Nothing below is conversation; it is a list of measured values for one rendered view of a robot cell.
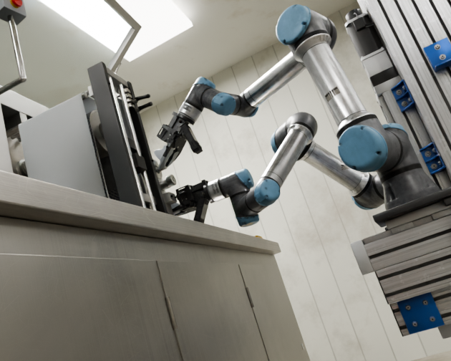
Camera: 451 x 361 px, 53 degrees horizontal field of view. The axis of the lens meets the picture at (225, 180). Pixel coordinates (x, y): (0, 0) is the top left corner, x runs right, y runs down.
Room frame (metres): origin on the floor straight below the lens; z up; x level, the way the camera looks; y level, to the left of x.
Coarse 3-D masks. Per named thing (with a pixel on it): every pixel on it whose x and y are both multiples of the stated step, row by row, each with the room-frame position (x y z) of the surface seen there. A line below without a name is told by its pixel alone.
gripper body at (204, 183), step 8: (200, 184) 1.56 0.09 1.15; (176, 192) 1.55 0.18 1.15; (184, 192) 1.54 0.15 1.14; (192, 192) 1.56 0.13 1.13; (200, 192) 1.55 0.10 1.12; (184, 200) 1.55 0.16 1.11; (192, 200) 1.54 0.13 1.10; (208, 200) 1.54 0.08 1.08; (184, 208) 1.55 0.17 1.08; (192, 208) 1.57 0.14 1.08
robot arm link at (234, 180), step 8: (224, 176) 1.52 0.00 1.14; (232, 176) 1.50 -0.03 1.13; (240, 176) 1.49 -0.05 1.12; (248, 176) 1.49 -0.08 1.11; (224, 184) 1.50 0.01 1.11; (232, 184) 1.50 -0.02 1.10; (240, 184) 1.50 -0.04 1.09; (248, 184) 1.50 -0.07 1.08; (224, 192) 1.52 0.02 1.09; (232, 192) 1.50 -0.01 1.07
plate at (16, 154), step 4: (8, 140) 1.33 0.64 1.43; (12, 140) 1.35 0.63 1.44; (8, 144) 1.33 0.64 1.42; (12, 144) 1.35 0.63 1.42; (16, 144) 1.37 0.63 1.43; (20, 144) 1.39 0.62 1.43; (12, 148) 1.35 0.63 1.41; (16, 148) 1.37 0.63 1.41; (20, 148) 1.38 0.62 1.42; (12, 152) 1.34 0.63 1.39; (16, 152) 1.36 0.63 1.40; (20, 152) 1.38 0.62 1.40; (12, 156) 1.34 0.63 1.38; (16, 156) 1.36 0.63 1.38; (20, 156) 1.38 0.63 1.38; (12, 160) 1.34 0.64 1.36; (16, 160) 1.36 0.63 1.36; (12, 164) 1.33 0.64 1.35; (16, 172) 1.35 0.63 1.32
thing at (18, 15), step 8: (0, 0) 0.98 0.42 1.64; (8, 0) 0.99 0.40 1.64; (16, 0) 1.00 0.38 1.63; (0, 8) 0.98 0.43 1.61; (8, 8) 0.99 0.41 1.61; (16, 8) 1.01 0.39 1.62; (24, 8) 1.04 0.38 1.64; (0, 16) 1.01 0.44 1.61; (16, 16) 1.03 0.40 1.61; (24, 16) 1.04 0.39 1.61; (16, 24) 1.05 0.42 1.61
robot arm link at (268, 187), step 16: (304, 112) 1.56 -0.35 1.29; (288, 128) 1.54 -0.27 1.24; (304, 128) 1.51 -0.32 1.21; (288, 144) 1.48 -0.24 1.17; (304, 144) 1.52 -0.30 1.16; (272, 160) 1.46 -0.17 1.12; (288, 160) 1.46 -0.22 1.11; (272, 176) 1.41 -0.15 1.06; (256, 192) 1.38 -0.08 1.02; (272, 192) 1.38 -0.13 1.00; (256, 208) 1.44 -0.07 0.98
